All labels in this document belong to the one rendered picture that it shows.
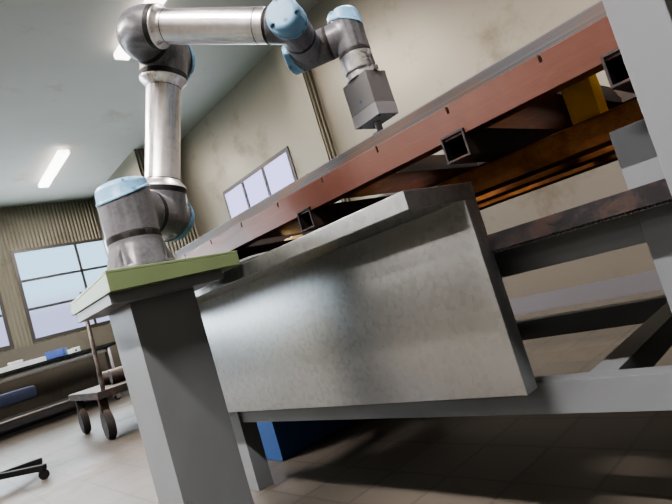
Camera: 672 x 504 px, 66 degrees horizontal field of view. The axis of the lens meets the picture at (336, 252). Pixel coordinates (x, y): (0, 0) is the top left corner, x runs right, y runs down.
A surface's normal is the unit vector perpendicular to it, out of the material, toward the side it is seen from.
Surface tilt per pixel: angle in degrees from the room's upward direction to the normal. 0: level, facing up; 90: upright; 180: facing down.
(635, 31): 90
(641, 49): 90
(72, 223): 90
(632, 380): 90
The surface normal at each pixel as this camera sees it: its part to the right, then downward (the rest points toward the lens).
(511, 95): -0.70, 0.16
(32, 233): 0.63, -0.25
